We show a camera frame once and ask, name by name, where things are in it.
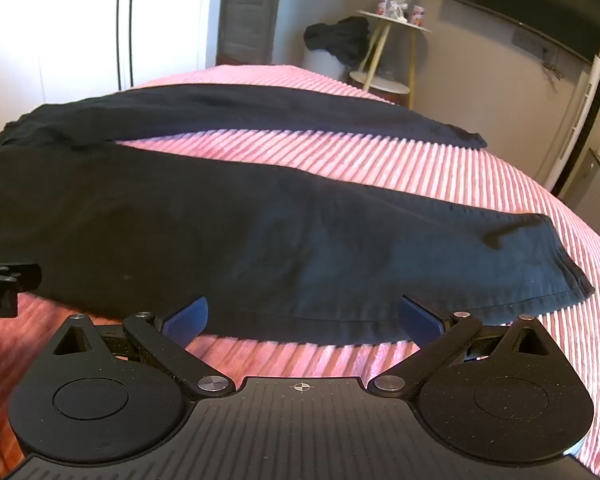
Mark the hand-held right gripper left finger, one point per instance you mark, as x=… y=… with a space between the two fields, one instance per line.
x=190 y=317

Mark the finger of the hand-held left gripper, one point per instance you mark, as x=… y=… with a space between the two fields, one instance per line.
x=22 y=276

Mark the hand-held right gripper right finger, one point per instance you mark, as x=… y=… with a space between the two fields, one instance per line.
x=417 y=320

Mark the black pants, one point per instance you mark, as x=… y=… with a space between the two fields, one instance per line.
x=230 y=240

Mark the pink ribbed blanket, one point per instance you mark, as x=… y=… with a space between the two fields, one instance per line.
x=380 y=160

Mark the grey cabinet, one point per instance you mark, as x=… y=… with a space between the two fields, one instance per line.
x=592 y=195

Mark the white wardrobe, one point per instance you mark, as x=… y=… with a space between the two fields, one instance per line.
x=80 y=25

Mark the white tower fan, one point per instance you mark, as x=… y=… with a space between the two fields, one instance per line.
x=582 y=120

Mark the white laundry basket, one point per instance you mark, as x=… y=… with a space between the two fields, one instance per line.
x=322 y=62

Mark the black clothes pile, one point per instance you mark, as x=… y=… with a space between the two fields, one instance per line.
x=337 y=37

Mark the round white side table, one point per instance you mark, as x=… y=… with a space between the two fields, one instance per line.
x=392 y=20

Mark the small pink printed can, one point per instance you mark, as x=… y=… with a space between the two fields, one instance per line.
x=419 y=15
x=382 y=5

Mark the grey-brown wooden door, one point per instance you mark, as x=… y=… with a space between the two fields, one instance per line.
x=247 y=10

